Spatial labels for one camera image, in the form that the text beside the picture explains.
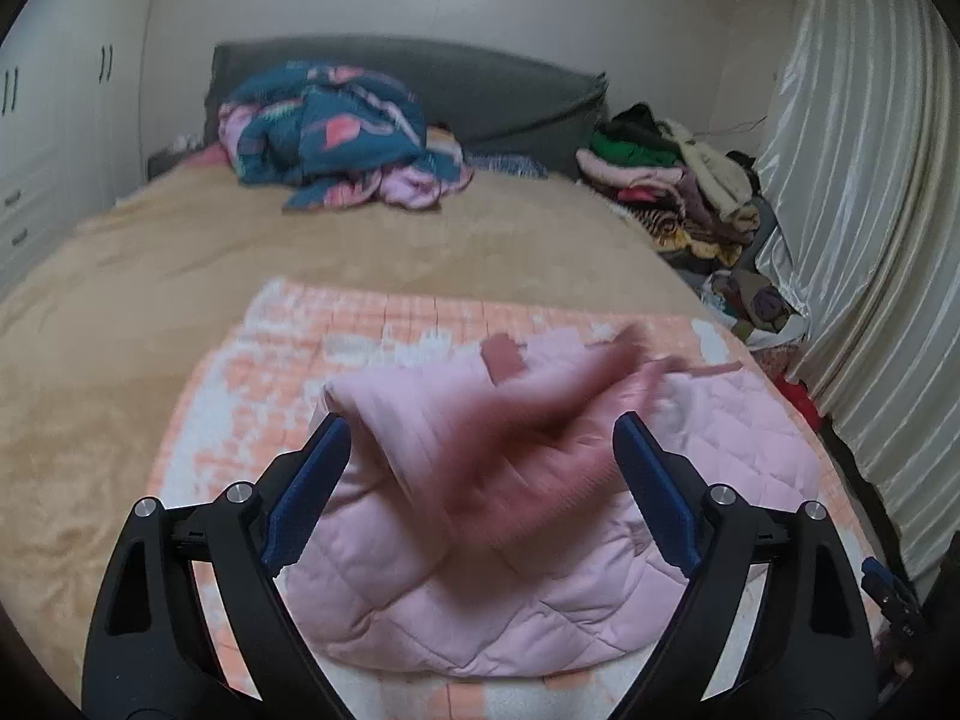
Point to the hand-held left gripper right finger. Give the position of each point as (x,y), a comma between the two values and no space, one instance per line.
(656,491)

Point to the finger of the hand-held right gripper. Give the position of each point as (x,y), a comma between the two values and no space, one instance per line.
(889,596)

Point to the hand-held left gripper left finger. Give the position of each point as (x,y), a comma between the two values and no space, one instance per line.
(311,491)

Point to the pink quilted jacket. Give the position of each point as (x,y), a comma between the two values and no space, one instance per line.
(525,525)

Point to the bag of clothes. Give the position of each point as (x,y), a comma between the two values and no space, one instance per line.
(757,304)

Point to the pile of folded clothes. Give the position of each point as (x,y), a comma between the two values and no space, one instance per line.
(675,180)

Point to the orange plaid cloud blanket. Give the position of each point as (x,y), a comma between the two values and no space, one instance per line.
(300,345)

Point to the red cloth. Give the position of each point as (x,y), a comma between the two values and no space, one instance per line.
(799,397)

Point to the beige bed cover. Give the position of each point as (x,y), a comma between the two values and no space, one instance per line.
(225,255)

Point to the shiny cream curtain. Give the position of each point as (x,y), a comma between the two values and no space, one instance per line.
(877,240)

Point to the teal patterned duvet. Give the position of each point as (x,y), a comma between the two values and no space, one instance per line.
(337,135)

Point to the blue striped pillow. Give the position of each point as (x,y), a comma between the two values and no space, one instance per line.
(510,165)

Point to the grey bed headboard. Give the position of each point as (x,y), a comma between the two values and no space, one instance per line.
(510,97)

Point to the white wardrobe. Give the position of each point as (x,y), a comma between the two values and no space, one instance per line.
(52,127)

